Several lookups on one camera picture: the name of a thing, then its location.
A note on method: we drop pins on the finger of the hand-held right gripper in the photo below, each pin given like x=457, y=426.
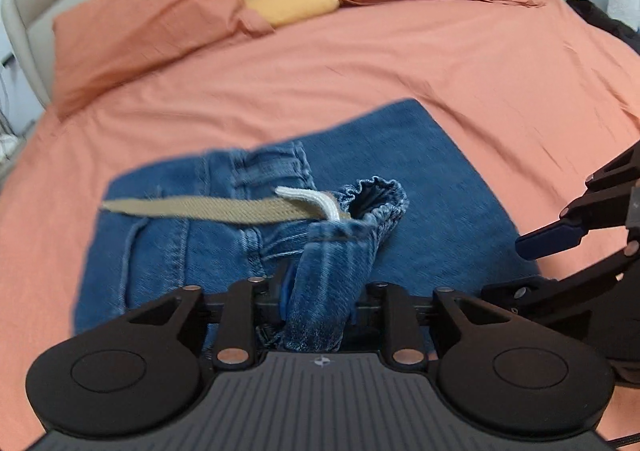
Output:
x=530, y=293
x=550, y=238

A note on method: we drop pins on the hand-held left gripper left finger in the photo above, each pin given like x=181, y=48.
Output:
x=245, y=316

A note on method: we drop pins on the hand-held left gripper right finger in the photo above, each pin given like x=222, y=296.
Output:
x=400, y=321

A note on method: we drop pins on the blue denim pants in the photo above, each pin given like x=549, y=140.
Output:
x=425, y=171

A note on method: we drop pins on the beige webbing belt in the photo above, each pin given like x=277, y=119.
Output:
x=200, y=208

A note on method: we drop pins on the black clothing pile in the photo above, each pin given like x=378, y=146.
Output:
x=605, y=21

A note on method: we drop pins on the orange bed sheet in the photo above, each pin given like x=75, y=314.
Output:
x=375, y=56

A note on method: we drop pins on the white crumpled cloth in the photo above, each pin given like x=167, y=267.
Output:
x=7, y=143

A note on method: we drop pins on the yellow cushion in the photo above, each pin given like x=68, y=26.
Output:
x=290, y=3

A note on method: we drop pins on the beige padded headboard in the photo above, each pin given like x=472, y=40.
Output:
x=30, y=6

